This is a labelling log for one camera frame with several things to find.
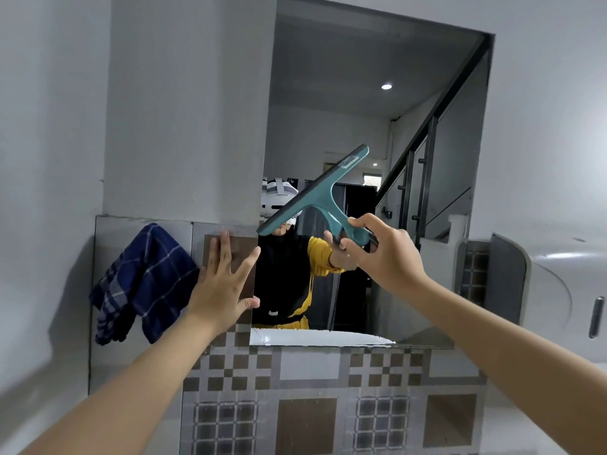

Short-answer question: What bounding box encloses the person's right hand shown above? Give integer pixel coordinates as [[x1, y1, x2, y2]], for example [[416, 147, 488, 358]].
[[340, 213, 430, 295]]

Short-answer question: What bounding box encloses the person's left hand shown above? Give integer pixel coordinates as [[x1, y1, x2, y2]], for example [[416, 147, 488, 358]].
[[187, 231, 261, 335]]

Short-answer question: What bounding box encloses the teal window squeegee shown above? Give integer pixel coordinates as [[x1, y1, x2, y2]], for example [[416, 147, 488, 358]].
[[256, 144, 379, 247]]

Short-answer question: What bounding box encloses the person's right forearm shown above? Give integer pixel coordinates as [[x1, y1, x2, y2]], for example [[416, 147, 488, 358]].
[[414, 275, 607, 455]]

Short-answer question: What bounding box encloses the person's left forearm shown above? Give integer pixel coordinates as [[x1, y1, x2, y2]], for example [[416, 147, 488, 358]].
[[19, 309, 227, 455]]

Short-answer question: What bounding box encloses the blue plaid cloth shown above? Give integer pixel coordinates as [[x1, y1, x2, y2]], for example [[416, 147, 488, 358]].
[[89, 223, 200, 346]]

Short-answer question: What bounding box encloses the white paper towel dispenser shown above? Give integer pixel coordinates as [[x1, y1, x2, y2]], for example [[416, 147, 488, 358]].
[[485, 232, 607, 364]]

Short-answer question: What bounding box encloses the frameless wall mirror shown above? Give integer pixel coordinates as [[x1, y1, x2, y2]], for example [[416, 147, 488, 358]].
[[250, 0, 496, 350]]

